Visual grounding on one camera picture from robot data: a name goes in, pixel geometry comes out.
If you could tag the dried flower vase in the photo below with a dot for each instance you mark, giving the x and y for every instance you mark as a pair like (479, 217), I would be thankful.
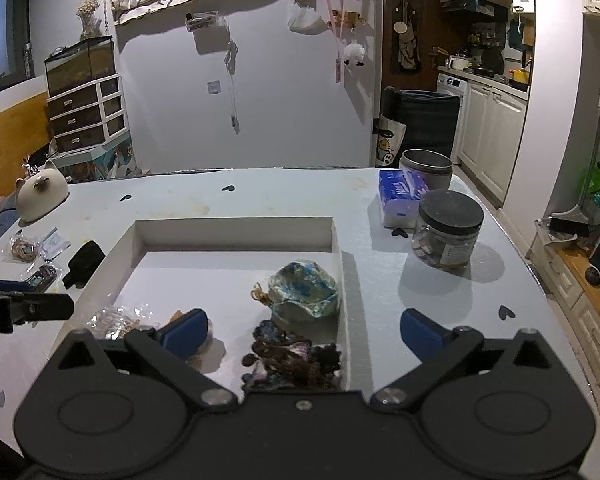
(91, 26)

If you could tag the blue floral fabric pouch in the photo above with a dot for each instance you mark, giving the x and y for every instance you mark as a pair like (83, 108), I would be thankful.
(300, 292)

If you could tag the white fluffy sheep toy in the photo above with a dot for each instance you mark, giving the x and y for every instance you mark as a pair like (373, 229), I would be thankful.
(353, 54)

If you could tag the black sock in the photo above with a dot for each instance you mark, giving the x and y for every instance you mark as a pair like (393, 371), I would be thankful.
(83, 265)

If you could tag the white tray box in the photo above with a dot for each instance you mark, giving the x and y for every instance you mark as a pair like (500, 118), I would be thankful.
(166, 265)

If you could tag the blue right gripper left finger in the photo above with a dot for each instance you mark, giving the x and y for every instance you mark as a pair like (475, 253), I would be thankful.
(184, 336)

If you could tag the glass terrarium tank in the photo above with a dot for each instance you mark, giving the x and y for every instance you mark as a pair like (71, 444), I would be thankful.
(70, 67)

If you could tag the white tote bag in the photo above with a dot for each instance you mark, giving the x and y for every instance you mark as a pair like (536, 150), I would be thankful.
(389, 135)

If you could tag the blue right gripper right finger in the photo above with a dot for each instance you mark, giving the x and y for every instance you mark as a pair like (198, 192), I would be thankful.
(422, 335)

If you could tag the glass jar black lid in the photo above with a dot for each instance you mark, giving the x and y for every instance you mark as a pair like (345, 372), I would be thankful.
(446, 229)

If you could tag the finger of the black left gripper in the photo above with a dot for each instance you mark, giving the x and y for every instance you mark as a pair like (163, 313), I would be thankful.
(29, 307)

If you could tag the white drawer cabinet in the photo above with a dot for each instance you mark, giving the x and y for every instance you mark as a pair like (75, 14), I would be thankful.
(91, 114)

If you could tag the grey metal pot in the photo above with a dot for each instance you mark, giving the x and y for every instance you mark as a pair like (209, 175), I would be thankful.
(435, 168)

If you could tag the peach satin ribbon bow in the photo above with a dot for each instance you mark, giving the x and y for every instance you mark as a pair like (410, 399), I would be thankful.
(209, 357)

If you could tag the black chair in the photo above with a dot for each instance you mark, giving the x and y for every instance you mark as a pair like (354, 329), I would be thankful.
(428, 116)

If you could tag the blue tissue pack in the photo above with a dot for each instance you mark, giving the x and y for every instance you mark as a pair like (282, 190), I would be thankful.
(400, 193)

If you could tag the cream cat shaped lamp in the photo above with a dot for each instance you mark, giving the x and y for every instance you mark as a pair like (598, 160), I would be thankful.
(41, 193)

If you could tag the brown crochet yarn pouch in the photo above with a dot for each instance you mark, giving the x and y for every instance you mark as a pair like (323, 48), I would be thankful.
(283, 361)

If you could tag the white paper sachet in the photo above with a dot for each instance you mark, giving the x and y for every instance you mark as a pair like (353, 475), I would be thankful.
(52, 245)

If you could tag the white washing machine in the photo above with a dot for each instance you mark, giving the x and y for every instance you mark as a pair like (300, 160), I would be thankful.
(456, 89)

